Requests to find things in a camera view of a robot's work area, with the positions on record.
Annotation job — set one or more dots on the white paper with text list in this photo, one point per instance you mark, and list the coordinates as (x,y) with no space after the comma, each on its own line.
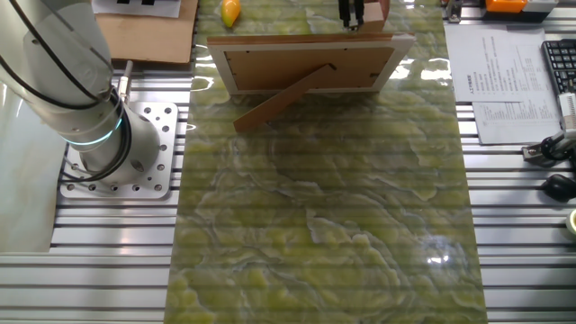
(495,63)

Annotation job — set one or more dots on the black computer mouse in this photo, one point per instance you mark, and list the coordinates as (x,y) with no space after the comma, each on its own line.
(560,188)

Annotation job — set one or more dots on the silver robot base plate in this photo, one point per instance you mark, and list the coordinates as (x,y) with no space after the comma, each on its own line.
(164,135)

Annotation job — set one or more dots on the black computer keyboard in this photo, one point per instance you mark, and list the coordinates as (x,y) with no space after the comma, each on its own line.
(562,67)

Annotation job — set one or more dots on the brown cardboard sheet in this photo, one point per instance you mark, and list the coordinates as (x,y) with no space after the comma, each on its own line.
(144,40)

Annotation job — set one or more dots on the grey metal corner bracket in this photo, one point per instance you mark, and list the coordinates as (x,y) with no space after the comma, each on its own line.
(453,11)

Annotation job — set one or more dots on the white sheet with black marks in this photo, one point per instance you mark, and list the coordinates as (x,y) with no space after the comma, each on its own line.
(108,9)

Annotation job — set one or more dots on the yellow toy mango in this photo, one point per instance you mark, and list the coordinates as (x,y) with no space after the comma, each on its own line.
(230,12)

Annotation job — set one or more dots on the wooden picture frame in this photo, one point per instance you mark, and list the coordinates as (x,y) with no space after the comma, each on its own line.
(310,67)

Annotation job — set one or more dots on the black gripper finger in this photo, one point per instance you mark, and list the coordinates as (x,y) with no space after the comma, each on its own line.
(344,9)

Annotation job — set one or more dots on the white paper with printed table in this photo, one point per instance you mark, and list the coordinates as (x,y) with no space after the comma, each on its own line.
(513,121)

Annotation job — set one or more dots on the orange plastic device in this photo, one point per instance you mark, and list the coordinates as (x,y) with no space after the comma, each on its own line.
(506,5)

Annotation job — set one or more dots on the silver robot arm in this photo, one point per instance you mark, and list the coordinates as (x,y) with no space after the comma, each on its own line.
(54,67)

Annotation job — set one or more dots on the person left hand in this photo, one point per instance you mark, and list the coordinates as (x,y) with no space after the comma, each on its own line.
(386,8)

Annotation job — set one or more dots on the pale tape roll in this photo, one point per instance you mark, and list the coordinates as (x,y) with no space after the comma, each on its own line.
(572,222)

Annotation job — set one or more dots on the light wooden cube block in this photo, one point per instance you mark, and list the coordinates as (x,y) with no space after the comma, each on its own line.
(374,20)

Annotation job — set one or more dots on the green marble pattern mat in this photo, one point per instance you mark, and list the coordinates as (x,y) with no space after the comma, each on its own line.
(315,202)

